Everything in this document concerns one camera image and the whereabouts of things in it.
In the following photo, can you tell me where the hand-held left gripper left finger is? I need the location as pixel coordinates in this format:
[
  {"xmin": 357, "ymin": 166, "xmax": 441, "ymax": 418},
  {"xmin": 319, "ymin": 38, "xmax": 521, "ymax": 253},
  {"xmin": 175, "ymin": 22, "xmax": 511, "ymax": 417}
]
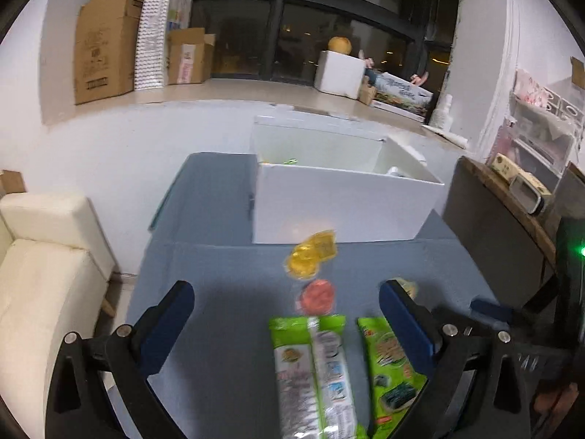
[{"xmin": 45, "ymin": 280, "xmax": 196, "ymax": 439}]

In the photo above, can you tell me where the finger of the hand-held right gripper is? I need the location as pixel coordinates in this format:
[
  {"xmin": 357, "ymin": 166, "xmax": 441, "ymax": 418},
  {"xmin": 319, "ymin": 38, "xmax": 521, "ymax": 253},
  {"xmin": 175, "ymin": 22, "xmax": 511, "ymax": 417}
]
[{"xmin": 433, "ymin": 299, "xmax": 513, "ymax": 332}]

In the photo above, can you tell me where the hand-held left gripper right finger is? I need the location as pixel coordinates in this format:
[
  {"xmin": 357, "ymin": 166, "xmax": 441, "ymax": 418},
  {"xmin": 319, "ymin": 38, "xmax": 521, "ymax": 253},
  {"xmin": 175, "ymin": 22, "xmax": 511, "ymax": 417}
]
[{"xmin": 379, "ymin": 279, "xmax": 532, "ymax": 439}]

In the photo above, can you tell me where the green seaweed snack packet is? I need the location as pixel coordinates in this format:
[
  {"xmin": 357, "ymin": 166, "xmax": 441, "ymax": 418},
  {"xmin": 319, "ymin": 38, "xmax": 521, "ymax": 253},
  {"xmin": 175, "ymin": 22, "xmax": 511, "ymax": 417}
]
[{"xmin": 356, "ymin": 317, "xmax": 429, "ymax": 436}]

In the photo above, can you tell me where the clear jelly cup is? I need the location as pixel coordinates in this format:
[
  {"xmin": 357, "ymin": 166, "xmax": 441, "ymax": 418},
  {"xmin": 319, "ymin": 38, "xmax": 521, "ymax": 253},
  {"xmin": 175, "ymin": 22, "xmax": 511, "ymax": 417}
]
[{"xmin": 395, "ymin": 277, "xmax": 420, "ymax": 301}]

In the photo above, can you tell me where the red jelly cup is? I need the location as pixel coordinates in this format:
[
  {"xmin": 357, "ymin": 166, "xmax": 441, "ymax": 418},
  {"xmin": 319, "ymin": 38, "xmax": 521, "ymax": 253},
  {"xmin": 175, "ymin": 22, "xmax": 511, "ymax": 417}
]
[{"xmin": 294, "ymin": 278, "xmax": 335, "ymax": 315}]

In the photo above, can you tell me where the green snack packet white label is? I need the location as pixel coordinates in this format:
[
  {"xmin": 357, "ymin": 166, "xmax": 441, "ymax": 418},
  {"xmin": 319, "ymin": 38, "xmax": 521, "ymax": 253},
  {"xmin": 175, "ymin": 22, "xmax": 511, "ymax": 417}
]
[{"xmin": 268, "ymin": 315, "xmax": 358, "ymax": 439}]

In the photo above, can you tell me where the orange jelly cup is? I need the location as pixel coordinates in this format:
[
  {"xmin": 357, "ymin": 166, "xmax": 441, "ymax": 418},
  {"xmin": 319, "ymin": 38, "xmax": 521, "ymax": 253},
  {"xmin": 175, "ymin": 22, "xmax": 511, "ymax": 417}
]
[{"xmin": 285, "ymin": 230, "xmax": 339, "ymax": 281}]

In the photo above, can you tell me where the white cardboard box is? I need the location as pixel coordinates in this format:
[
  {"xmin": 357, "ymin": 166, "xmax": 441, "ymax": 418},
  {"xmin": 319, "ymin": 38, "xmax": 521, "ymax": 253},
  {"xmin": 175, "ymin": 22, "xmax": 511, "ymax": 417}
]
[{"xmin": 249, "ymin": 116, "xmax": 445, "ymax": 245}]

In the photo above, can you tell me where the dark wooden side table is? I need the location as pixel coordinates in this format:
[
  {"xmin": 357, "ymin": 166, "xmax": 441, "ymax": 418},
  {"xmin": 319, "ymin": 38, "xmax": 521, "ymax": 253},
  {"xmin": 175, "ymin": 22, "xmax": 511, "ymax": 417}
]
[{"xmin": 442, "ymin": 155, "xmax": 564, "ymax": 318}]

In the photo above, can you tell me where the beige tissue pack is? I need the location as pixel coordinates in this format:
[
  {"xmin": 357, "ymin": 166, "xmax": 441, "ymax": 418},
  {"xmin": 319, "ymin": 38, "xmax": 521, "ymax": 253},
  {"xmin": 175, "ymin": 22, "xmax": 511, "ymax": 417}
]
[{"xmin": 514, "ymin": 169, "xmax": 552, "ymax": 196}]

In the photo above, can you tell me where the cream leather sofa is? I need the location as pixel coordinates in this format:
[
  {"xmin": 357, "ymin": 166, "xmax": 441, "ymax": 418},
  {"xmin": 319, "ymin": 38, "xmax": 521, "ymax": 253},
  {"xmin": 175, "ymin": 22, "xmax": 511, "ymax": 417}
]
[{"xmin": 0, "ymin": 192, "xmax": 116, "ymax": 424}]

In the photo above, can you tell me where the rolled white paper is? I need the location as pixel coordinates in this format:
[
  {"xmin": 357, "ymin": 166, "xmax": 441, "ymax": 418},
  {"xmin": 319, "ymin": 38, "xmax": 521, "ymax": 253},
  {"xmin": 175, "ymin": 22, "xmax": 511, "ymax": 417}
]
[{"xmin": 422, "ymin": 125, "xmax": 469, "ymax": 148}]

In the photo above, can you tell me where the white plastic bottle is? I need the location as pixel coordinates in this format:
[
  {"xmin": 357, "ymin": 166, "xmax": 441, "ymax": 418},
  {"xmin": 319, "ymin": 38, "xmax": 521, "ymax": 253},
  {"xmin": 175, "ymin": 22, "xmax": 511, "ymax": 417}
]
[{"xmin": 429, "ymin": 94, "xmax": 454, "ymax": 130}]

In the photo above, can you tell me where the pink floral cloth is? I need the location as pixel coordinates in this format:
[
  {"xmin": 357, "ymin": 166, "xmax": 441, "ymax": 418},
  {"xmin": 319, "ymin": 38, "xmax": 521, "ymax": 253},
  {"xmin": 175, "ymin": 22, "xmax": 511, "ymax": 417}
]
[{"xmin": 513, "ymin": 70, "xmax": 549, "ymax": 110}]

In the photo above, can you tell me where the printed landscape carton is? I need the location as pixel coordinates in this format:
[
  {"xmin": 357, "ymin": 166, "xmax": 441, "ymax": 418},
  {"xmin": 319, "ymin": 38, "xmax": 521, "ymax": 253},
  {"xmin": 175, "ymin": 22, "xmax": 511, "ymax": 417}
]
[{"xmin": 370, "ymin": 72, "xmax": 435, "ymax": 124}]

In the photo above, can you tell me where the white foam box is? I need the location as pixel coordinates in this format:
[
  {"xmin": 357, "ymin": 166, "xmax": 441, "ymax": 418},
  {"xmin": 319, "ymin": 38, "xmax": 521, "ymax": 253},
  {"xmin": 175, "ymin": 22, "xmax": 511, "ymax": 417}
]
[{"xmin": 313, "ymin": 50, "xmax": 367, "ymax": 100}]

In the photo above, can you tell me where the small open cardboard box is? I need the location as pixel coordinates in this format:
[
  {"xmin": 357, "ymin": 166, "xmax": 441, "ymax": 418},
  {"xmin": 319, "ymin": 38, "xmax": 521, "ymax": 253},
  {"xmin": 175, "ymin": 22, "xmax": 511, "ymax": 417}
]
[{"xmin": 166, "ymin": 27, "xmax": 216, "ymax": 86}]

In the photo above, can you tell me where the large brown cardboard box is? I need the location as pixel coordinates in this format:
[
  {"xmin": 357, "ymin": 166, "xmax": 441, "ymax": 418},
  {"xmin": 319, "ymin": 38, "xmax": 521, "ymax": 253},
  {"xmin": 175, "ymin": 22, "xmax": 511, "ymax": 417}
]
[{"xmin": 74, "ymin": 0, "xmax": 146, "ymax": 106}]

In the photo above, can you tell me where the polka dot paper bag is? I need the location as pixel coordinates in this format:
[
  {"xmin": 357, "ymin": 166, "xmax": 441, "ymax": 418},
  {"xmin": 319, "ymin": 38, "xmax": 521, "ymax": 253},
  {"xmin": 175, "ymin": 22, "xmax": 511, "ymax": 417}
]
[{"xmin": 133, "ymin": 0, "xmax": 193, "ymax": 92}]

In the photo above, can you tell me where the yellow pomelo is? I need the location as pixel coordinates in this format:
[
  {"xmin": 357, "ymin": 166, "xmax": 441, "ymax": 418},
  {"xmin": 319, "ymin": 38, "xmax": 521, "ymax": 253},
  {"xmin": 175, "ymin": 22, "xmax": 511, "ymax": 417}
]
[{"xmin": 327, "ymin": 36, "xmax": 353, "ymax": 56}]

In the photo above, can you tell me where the dark framed window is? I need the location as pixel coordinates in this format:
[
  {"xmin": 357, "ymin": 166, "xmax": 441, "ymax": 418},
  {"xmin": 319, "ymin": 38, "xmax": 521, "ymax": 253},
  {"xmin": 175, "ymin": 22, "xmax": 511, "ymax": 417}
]
[{"xmin": 98, "ymin": 0, "xmax": 461, "ymax": 98}]

